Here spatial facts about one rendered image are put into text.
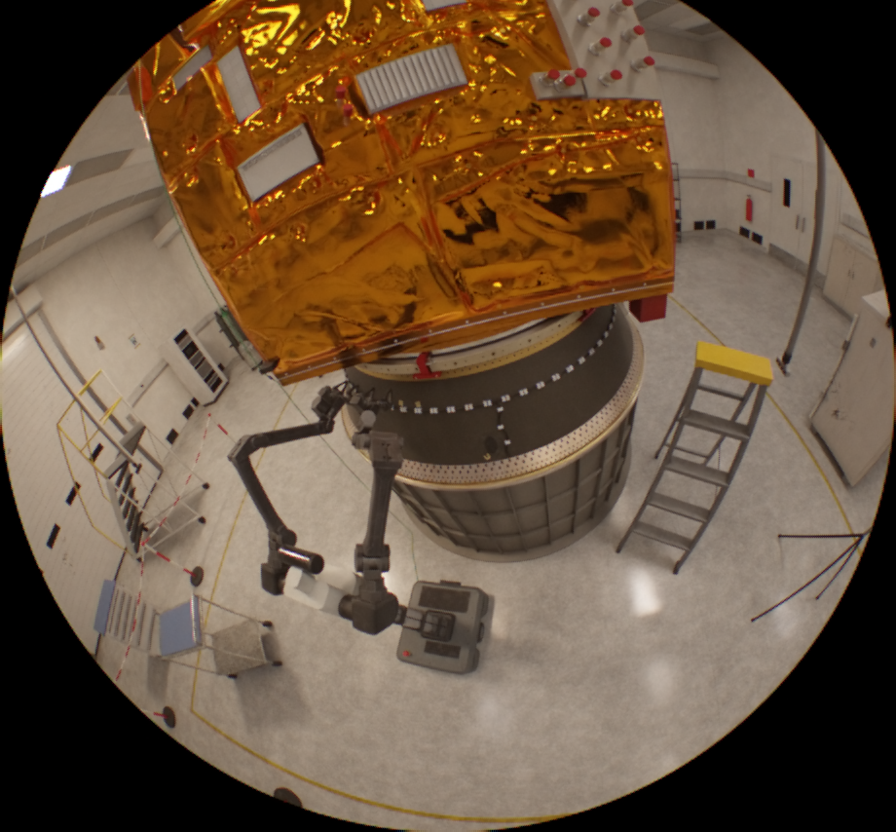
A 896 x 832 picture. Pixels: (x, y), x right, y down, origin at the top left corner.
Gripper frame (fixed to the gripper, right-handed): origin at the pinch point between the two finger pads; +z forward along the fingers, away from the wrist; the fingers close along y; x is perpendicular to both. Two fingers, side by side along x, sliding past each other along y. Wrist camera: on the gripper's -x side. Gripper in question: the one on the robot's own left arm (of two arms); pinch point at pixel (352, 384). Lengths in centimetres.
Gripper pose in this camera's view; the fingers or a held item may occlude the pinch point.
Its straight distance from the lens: 146.7
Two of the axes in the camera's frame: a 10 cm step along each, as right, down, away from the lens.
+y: -7.8, -1.8, 6.0
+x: 3.9, 6.1, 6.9
